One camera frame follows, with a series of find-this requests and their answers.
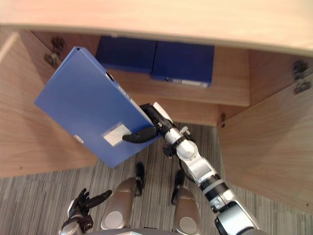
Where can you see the wooden cabinet door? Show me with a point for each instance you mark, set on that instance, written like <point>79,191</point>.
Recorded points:
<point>269,149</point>
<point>36,110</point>

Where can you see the wooden left cabinet door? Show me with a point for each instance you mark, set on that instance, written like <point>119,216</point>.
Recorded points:
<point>36,110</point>

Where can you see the wooden office cabinet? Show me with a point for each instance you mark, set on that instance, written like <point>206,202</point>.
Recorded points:
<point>171,49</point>

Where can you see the metal cabinet door hinge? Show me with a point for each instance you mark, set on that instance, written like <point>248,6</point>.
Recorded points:
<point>54,52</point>
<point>302,77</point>

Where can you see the small lower door hinge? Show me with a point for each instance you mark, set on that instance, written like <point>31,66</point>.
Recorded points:
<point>222,118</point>

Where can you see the silver robot leg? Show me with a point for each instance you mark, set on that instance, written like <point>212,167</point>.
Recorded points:
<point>122,203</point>
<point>184,208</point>

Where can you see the blue plastic file folder box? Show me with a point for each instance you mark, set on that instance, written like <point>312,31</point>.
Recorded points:
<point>95,105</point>

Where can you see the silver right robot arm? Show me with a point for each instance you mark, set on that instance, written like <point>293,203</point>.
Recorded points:
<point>205,176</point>

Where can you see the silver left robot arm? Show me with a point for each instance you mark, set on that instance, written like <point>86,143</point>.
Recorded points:
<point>75,224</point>

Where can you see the silver left robot leg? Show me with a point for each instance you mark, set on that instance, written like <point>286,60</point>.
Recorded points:
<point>122,203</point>

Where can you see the silver right robot leg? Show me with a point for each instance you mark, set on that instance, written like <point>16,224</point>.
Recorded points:
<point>184,208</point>

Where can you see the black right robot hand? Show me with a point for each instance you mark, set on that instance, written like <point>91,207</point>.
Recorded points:
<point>156,117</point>

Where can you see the wooden right cabinet door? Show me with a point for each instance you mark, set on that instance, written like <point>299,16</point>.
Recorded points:
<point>269,149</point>

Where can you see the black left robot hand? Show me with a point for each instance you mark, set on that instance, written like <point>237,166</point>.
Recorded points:
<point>84,199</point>

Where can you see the dark blue labelled file box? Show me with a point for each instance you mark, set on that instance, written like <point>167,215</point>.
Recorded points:
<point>182,63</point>

